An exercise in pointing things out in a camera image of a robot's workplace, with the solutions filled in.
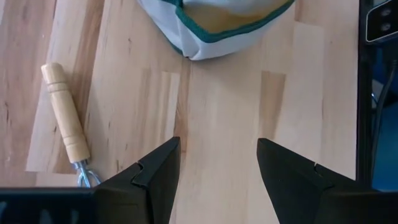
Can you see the beige green-trimmed gardening bag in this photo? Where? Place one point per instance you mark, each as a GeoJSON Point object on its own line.
{"type": "Point", "coordinates": [192, 40]}

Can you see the table-level depth camera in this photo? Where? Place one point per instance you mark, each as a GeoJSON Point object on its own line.
{"type": "Point", "coordinates": [384, 21]}

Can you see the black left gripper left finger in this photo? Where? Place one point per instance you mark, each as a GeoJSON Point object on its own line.
{"type": "Point", "coordinates": [149, 193]}

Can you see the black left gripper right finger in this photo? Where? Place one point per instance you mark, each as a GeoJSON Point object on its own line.
{"type": "Point", "coordinates": [304, 193]}

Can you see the black aluminium table frame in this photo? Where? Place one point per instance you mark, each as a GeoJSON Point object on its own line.
{"type": "Point", "coordinates": [363, 109]}

